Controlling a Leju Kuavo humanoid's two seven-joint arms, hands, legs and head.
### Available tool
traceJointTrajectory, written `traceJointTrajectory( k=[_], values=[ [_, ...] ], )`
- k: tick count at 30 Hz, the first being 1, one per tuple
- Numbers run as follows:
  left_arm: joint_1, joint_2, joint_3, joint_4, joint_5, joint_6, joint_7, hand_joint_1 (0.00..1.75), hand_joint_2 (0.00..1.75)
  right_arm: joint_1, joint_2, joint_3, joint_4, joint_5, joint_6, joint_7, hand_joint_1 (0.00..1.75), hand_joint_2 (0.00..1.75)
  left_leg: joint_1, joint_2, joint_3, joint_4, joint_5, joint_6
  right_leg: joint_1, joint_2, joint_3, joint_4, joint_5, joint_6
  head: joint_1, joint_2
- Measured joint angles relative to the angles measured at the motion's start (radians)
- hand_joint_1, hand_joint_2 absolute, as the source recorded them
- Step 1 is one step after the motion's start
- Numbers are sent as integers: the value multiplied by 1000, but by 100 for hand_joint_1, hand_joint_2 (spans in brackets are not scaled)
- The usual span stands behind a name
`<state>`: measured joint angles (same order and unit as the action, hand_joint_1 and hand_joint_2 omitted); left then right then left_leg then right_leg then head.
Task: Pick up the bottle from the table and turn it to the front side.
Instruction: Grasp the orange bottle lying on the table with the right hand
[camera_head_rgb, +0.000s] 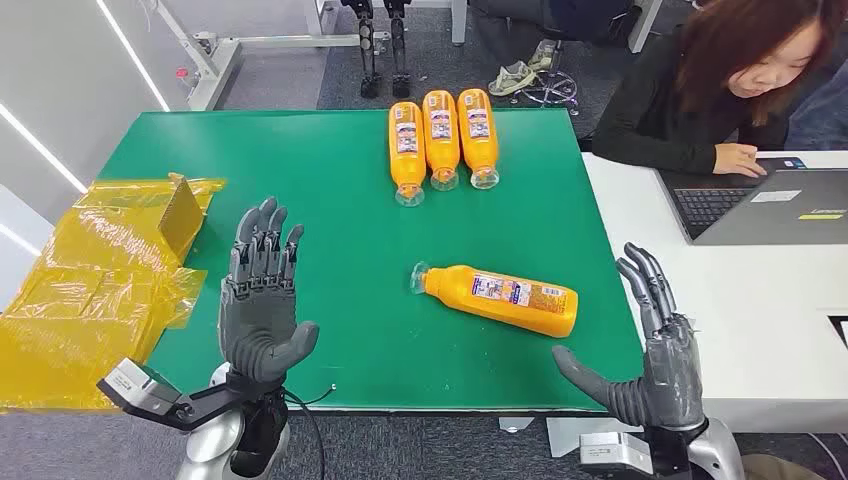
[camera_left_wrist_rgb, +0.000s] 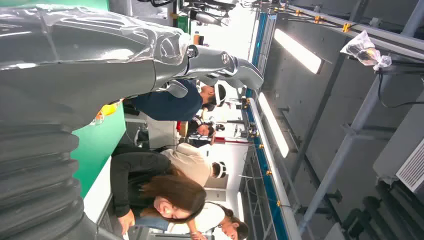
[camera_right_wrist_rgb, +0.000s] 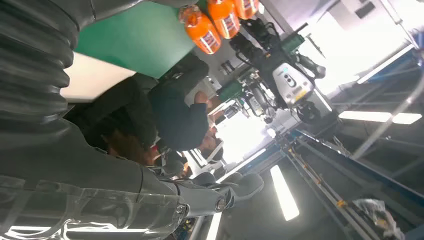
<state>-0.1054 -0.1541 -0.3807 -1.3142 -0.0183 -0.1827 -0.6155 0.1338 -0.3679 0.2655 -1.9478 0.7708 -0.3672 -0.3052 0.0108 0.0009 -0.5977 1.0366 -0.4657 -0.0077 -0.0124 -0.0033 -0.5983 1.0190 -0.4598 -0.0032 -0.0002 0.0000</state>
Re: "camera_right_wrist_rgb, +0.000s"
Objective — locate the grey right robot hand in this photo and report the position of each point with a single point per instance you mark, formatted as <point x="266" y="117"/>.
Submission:
<point x="76" y="185"/>

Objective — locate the orange juice bottle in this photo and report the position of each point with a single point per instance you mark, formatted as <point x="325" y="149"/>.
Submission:
<point x="200" y="31"/>
<point x="245" y="7"/>
<point x="223" y="16"/>

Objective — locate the seated person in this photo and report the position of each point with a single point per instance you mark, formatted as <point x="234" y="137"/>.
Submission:
<point x="180" y="122"/>

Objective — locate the green table mat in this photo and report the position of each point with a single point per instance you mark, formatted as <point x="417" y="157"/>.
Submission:
<point x="139" y="39"/>

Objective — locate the white ceiling light panel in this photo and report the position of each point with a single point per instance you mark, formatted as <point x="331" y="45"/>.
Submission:
<point x="284" y="193"/>
<point x="379" y="116"/>

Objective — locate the black white humanoid robot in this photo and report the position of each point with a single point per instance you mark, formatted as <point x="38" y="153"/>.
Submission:
<point x="285" y="79"/>

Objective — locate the crumpled clear plastic bag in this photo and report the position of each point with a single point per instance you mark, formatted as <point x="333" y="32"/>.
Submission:
<point x="377" y="215"/>

